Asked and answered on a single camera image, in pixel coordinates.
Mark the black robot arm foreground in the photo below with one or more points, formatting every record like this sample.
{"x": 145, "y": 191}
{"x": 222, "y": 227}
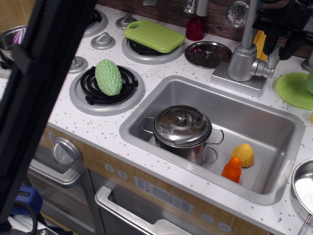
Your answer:
{"x": 55, "y": 31}

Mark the steel bowl at right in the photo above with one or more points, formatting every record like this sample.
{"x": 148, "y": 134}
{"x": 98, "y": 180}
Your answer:
{"x": 302, "y": 189}

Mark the green plastic plate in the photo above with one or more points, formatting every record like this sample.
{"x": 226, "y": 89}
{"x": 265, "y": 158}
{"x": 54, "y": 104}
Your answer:
{"x": 292, "y": 87}

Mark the silver oven door handle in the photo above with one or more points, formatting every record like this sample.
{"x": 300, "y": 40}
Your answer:
{"x": 44, "y": 165}

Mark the flat steel pot lid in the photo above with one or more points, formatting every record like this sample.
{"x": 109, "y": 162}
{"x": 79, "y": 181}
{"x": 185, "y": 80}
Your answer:
{"x": 207, "y": 54}

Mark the green toy bitter gourd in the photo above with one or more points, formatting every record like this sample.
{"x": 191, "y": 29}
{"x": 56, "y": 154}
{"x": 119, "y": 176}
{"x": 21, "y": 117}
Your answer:
{"x": 108, "y": 77}

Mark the grey stove knob front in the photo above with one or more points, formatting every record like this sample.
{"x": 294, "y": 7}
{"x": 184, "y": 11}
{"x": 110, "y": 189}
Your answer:
{"x": 78, "y": 65}

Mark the back left stove burner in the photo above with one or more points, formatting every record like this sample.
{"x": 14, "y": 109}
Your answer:
{"x": 97, "y": 23}

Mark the front black stove burner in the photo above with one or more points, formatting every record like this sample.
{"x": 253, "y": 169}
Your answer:
{"x": 86, "y": 96}

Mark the yellow toy corn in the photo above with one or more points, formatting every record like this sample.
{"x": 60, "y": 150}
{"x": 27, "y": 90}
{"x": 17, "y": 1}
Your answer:
{"x": 245, "y": 153}

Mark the purple toy onion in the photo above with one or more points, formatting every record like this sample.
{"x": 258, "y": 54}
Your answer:
{"x": 18, "y": 38}

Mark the grey stove knob middle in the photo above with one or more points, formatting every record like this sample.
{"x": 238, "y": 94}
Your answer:
{"x": 103, "y": 42}

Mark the steel pot with lid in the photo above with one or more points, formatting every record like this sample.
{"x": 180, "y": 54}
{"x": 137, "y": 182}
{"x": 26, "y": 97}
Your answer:
{"x": 185, "y": 131}

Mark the silver toy faucet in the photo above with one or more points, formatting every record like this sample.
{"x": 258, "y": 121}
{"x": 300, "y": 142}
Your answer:
{"x": 244, "y": 73}

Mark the grey stove knob back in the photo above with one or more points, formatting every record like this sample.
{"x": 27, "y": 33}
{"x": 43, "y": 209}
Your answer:
{"x": 124, "y": 21}

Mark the grey stove knob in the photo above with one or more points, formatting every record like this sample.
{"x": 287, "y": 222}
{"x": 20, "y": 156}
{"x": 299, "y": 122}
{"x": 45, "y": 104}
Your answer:
{"x": 78, "y": 65}
{"x": 124, "y": 21}
{"x": 103, "y": 42}

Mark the red plastic cup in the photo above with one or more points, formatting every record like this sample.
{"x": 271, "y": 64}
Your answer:
{"x": 195, "y": 29}

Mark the orange toy bottle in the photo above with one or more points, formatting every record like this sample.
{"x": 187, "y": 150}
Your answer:
{"x": 232, "y": 170}

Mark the back right stove burner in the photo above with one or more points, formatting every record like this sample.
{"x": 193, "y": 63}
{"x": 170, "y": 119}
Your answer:
{"x": 144, "y": 55}

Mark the grey toy sink basin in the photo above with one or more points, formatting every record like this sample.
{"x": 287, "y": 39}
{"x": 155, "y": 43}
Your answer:
{"x": 274, "y": 135}

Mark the green plastic cutting board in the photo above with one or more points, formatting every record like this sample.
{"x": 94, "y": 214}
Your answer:
{"x": 154, "y": 36}

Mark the blue plastic clamp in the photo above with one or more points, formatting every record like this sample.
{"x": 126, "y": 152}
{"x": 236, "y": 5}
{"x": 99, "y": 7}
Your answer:
{"x": 31, "y": 198}

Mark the steel bowl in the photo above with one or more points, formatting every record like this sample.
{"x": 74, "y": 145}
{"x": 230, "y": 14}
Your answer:
{"x": 302, "y": 189}
{"x": 6, "y": 42}

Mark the steel bowl at left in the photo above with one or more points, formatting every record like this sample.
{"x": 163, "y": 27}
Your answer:
{"x": 6, "y": 42}

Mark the silver dishwasher door handle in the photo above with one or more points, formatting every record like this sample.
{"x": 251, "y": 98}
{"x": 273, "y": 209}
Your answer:
{"x": 161, "y": 227}

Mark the silver oven dial knob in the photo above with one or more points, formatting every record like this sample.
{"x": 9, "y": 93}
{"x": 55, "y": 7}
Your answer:
{"x": 65, "y": 152}

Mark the silver faucet lever handle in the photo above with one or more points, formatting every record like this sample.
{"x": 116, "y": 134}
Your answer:
{"x": 273, "y": 60}

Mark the hanging clear glass ball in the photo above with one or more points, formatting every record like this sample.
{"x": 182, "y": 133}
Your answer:
{"x": 236, "y": 13}

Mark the yellow toy banana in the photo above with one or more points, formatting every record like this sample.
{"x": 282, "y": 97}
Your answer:
{"x": 259, "y": 41}

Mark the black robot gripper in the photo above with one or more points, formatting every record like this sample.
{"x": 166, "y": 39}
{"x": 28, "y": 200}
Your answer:
{"x": 294, "y": 22}

